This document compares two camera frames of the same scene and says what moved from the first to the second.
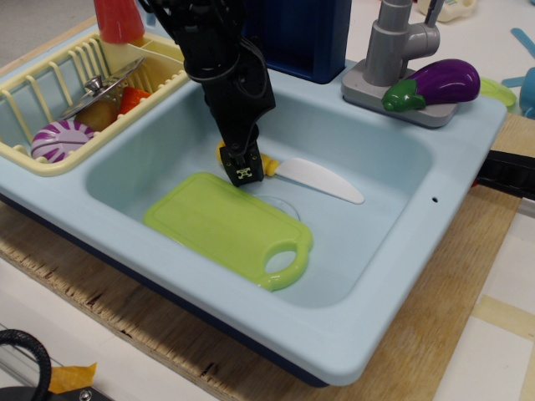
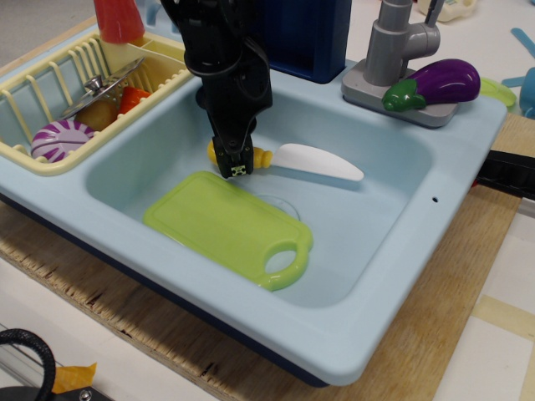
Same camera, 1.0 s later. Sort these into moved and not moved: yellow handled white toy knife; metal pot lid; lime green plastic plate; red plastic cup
Moved: yellow handled white toy knife
Not moved: red plastic cup; metal pot lid; lime green plastic plate
